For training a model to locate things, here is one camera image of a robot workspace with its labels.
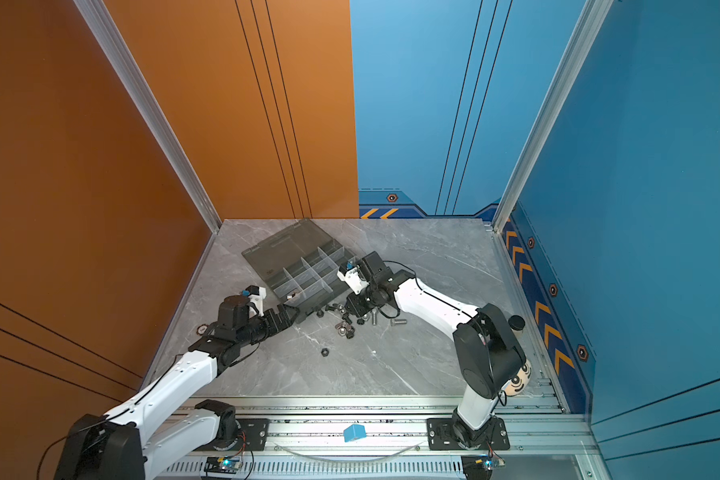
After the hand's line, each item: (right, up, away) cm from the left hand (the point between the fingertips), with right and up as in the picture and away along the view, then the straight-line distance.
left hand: (291, 313), depth 85 cm
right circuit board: (+49, -33, -15) cm, 61 cm away
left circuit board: (-13, -33, -14) cm, 38 cm away
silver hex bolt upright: (+24, +1, -7) cm, 25 cm away
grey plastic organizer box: (-1, +13, +20) cm, 24 cm away
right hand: (+16, +2, +1) cm, 16 cm away
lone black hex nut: (+9, -12, +2) cm, 15 cm away
